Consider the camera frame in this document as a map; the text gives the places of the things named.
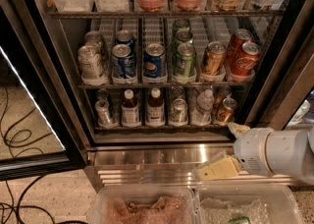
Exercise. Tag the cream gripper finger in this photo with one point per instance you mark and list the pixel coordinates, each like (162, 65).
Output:
(224, 168)
(237, 129)

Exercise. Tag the green 7up can front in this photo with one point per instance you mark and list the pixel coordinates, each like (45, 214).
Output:
(178, 111)

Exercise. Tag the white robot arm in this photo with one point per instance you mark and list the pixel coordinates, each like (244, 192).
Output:
(263, 152)

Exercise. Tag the gold can bottom front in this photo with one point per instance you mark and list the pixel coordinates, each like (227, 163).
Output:
(226, 110)

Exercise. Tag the gold can bottom rear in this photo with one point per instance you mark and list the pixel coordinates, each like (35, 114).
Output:
(221, 93)

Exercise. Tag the green can in bin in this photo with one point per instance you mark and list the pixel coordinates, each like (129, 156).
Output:
(240, 220)

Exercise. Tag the steel fridge base grille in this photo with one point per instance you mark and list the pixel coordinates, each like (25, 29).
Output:
(165, 164)

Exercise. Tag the red coke can front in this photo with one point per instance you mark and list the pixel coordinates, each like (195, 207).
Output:
(245, 59)

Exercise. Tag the red coke can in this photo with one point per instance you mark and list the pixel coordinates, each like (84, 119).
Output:
(245, 59)
(237, 39)

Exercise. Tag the gold can middle shelf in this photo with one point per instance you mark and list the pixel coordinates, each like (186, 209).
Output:
(214, 56)

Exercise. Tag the green can middle front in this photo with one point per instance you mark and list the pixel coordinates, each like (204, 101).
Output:
(184, 60)

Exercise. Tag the red coke can rear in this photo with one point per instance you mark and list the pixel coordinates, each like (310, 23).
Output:
(237, 39)

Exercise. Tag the glass fridge door right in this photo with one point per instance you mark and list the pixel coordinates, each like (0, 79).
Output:
(286, 75)

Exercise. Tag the glass fridge door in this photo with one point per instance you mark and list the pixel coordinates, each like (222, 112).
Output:
(286, 75)
(37, 134)

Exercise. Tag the blue pepsi can middle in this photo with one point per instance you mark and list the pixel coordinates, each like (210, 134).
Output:
(154, 61)

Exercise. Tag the blue pepsi can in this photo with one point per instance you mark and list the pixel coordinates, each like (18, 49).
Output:
(123, 62)
(154, 61)
(126, 37)

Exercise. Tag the green can middle rear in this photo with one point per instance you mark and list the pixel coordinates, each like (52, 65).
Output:
(180, 24)

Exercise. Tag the blue pepsi can left front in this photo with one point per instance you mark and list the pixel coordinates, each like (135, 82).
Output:
(123, 62)

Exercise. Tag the silver slim can front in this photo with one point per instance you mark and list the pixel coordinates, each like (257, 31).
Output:
(104, 111)

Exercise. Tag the silver slim can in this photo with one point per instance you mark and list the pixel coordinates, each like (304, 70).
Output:
(102, 94)
(104, 111)

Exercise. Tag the silver slim can rear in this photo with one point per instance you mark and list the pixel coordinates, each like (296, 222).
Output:
(102, 94)

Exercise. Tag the blue pepsi can left rear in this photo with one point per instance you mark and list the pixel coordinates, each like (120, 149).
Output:
(126, 37)

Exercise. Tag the white silver can front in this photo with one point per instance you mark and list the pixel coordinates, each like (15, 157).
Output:
(90, 62)

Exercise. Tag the white silver can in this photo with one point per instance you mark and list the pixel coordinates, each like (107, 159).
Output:
(90, 62)
(96, 39)

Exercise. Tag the white silver can rear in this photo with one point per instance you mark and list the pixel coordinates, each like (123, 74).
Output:
(96, 39)

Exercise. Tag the glass fridge door left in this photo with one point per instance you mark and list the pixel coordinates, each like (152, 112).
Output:
(37, 134)

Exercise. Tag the clear bin right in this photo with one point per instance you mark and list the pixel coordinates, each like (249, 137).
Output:
(261, 203)

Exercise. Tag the clear bin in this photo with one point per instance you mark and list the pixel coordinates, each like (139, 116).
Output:
(261, 203)
(145, 204)

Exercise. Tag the clear water bottle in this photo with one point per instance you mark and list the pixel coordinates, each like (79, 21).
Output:
(203, 106)

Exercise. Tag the clear bin left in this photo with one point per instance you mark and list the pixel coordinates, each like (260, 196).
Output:
(145, 204)

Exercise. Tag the brown juice bottle right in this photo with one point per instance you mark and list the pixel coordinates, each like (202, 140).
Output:
(155, 115)

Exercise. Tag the brown juice bottle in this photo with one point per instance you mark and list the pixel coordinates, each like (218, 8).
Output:
(130, 111)
(155, 115)

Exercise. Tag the brown juice bottle left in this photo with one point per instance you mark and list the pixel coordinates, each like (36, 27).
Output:
(130, 111)

